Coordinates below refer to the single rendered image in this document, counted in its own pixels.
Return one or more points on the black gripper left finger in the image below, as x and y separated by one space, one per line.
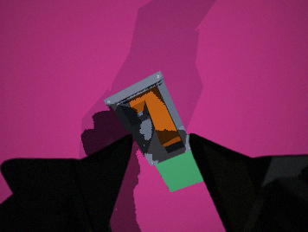
93 181

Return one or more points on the orange l-shaped part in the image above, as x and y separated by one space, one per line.
162 121

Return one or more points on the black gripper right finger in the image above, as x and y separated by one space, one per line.
237 183

